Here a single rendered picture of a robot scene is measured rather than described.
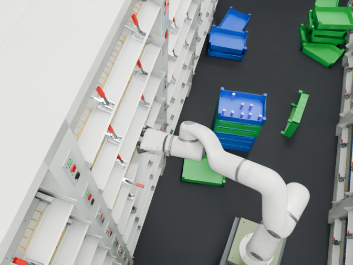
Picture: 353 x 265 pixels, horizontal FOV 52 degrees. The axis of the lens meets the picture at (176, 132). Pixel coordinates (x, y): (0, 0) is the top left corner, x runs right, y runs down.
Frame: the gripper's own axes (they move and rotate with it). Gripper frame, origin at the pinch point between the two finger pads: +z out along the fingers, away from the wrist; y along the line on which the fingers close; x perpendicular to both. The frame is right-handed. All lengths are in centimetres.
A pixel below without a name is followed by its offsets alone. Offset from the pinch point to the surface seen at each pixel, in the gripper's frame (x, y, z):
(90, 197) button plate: 42, -40, -13
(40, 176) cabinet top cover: 74, -47, -18
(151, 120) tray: -7.9, 14.4, -2.0
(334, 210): -113, 31, -105
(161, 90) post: 2.0, 25.0, -5.4
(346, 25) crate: -93, 182, -98
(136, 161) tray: -8.0, -7.2, -2.4
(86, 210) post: 39, -43, -12
